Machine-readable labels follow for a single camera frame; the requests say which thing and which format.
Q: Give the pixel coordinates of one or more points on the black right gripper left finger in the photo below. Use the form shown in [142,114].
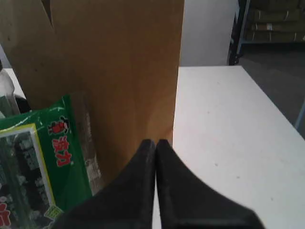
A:
[125,203]

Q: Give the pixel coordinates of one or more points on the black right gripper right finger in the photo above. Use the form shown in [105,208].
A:
[186,202]

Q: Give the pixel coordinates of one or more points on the green seaweed snack package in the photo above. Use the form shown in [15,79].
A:
[48,164]

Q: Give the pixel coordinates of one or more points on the brown paper bag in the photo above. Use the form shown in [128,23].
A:
[122,54]

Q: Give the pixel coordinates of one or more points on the clear plastic bottle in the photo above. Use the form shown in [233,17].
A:
[8,103]

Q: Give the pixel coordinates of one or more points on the blue metal storage shelf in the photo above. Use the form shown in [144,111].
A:
[237,38]

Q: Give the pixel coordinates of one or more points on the white partition panel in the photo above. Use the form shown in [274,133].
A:
[206,32]

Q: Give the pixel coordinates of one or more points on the stacked cardboard boxes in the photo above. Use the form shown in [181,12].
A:
[275,21]

